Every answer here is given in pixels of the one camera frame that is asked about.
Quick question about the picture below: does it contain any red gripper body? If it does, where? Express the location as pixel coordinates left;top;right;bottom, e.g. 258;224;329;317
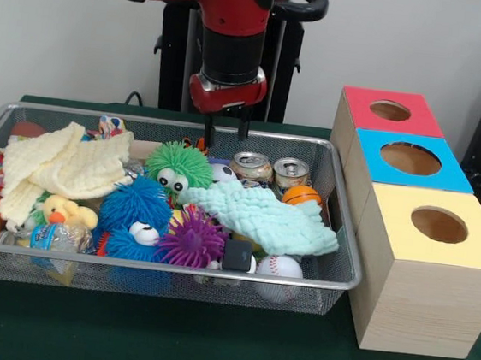
186;61;270;121

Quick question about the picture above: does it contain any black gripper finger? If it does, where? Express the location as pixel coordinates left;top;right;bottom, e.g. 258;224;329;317
236;104;254;142
201;111;218;149

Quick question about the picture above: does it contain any orange black striped tiger plush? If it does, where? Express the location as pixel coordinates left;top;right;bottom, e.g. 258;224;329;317
181;135;211;156

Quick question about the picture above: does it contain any silver mesh bin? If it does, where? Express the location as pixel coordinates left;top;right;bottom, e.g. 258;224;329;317
0;99;377;321

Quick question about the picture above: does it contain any wooden box with three holes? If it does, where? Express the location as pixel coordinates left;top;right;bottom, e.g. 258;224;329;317
307;85;481;360

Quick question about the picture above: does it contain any silver drink can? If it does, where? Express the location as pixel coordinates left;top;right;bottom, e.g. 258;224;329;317
270;156;315;195
227;149;276;191

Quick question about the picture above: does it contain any green spiky ball with eyes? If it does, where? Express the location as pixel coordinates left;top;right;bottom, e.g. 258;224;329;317
142;137;218;198

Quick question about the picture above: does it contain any small orange basketball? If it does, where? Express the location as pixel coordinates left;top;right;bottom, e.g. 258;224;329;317
280;183;324;210

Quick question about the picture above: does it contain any mint green cloth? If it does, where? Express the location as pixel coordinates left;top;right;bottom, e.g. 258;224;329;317
172;173;346;263

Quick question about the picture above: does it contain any purple spiky ball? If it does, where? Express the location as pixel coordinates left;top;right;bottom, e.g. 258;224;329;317
154;208;232;273

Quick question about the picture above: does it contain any blue spiky ball with eyes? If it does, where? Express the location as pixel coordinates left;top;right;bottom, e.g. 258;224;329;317
101;215;170;264

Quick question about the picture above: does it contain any cream yellow cloth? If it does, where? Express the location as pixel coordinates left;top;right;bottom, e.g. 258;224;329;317
0;115;140;245

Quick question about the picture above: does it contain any yellow plush duck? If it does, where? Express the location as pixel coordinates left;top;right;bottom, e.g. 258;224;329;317
40;193;101;231

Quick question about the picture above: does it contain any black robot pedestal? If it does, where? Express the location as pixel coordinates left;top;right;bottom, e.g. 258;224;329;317
147;0;330;127

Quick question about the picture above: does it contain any black cable loop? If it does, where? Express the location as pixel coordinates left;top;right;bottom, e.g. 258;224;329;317
123;89;146;109

